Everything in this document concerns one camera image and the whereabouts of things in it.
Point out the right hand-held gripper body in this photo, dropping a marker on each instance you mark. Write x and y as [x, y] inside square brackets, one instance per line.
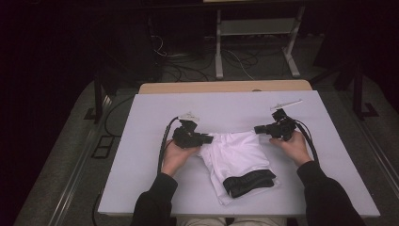
[282, 128]

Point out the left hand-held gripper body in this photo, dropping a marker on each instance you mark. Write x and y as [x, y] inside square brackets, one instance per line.
[186, 138]

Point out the white shorts with black waistband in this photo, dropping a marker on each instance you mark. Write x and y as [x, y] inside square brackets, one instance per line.
[238, 157]

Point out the person's left hand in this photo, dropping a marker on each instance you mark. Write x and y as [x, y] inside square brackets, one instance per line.
[175, 158]

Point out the person's right hand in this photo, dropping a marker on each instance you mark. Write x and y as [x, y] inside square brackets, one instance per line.
[296, 149]

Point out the dark round table grommet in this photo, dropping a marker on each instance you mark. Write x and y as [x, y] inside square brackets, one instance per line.
[256, 90]

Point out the white table cover board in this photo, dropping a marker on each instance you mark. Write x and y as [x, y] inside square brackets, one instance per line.
[150, 109]

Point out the wooden table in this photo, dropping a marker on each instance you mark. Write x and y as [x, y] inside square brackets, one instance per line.
[194, 87]

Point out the black metal stand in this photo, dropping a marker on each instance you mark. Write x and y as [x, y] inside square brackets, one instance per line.
[358, 91]
[98, 94]

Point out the white metal stand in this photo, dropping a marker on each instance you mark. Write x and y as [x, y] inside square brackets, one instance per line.
[255, 26]

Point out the metal floor rail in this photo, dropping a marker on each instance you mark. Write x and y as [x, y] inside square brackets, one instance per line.
[73, 185]
[379, 157]

